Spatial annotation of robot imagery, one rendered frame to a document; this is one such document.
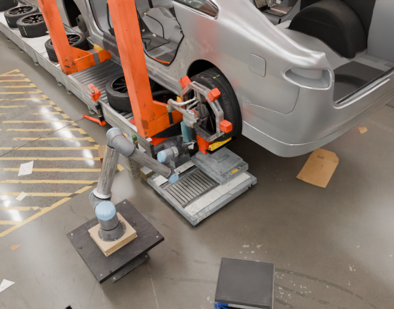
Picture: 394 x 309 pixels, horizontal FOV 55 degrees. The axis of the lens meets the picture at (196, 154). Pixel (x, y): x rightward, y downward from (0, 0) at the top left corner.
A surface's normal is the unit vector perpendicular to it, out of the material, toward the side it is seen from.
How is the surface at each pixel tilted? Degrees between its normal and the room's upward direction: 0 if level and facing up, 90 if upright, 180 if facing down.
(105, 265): 0
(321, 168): 1
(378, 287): 0
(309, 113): 90
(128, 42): 90
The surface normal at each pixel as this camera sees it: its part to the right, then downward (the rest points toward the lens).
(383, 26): -0.77, 0.45
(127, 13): 0.62, 0.46
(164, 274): -0.08, -0.76
